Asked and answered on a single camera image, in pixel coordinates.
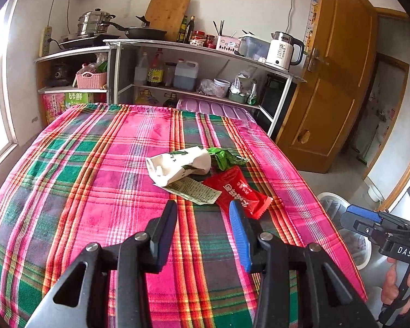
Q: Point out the soy sauce bottle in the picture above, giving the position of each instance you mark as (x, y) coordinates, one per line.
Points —
(156, 69)

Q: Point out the pink utensil holder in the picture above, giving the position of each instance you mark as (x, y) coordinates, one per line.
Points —
(228, 44)

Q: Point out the green wrapper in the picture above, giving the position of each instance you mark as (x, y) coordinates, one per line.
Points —
(224, 159)

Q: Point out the stainless steel steamer pot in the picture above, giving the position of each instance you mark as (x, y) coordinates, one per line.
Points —
(94, 22)

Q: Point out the white round trash bin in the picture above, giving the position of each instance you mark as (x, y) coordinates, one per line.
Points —
(359, 246)

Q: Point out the dark glass sauce bottle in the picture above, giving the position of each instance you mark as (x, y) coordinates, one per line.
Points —
(189, 29)

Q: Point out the red snack packet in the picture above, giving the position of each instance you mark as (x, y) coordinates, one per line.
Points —
(234, 186)

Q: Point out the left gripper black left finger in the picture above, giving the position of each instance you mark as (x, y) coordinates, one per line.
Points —
(160, 231)

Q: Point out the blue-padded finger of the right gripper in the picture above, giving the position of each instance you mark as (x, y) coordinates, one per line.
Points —
(364, 213)
(383, 234)

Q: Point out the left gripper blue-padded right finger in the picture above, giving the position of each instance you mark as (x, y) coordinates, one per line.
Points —
(245, 231)

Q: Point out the pink woven basket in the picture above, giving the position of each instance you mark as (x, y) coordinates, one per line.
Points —
(88, 80)

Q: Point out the wooden door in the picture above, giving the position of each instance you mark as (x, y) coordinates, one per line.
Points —
(337, 74)

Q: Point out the wooden cutting board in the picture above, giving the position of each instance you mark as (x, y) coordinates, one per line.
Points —
(167, 15)

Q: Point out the person's right hand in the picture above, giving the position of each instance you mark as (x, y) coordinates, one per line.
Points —
(390, 290)

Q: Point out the clear plastic storage container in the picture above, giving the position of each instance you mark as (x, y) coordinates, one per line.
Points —
(253, 47)

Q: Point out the pink-lidded storage box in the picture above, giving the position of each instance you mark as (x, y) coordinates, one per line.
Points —
(213, 108)

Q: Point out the white plastic oil jug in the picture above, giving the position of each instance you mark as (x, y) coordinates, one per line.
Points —
(186, 74)

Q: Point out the pale green barcode sachet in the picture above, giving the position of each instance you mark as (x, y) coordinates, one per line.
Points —
(192, 190)

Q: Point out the white metal kitchen shelf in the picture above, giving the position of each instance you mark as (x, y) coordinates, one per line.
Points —
(139, 71)

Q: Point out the black frying pan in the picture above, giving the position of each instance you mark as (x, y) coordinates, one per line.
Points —
(147, 33)

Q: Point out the white paper bag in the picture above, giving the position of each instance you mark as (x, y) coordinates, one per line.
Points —
(167, 168)

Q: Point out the black induction cooker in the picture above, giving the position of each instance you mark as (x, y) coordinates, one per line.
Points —
(87, 41)

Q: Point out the white electric kettle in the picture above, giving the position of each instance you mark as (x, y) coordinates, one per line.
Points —
(281, 51)

